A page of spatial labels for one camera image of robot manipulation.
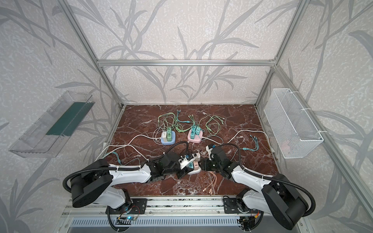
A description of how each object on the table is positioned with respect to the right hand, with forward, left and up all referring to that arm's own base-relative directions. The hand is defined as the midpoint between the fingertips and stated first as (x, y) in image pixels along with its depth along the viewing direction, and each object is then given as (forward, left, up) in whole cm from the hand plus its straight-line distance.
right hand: (200, 159), depth 86 cm
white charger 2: (-1, +3, +5) cm, 5 cm away
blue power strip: (+12, +23, 0) cm, 26 cm away
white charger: (+14, +23, +5) cm, 27 cm away
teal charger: (-5, +5, +5) cm, 9 cm away
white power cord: (+10, +62, -5) cm, 62 cm away
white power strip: (-7, +3, -2) cm, 8 cm away
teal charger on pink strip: (+19, +3, +3) cm, 20 cm away
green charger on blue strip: (+15, +20, +4) cm, 25 cm away
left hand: (-3, +4, +2) cm, 6 cm away
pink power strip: (+15, +1, -1) cm, 15 cm away
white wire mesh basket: (-3, -40, +31) cm, 50 cm away
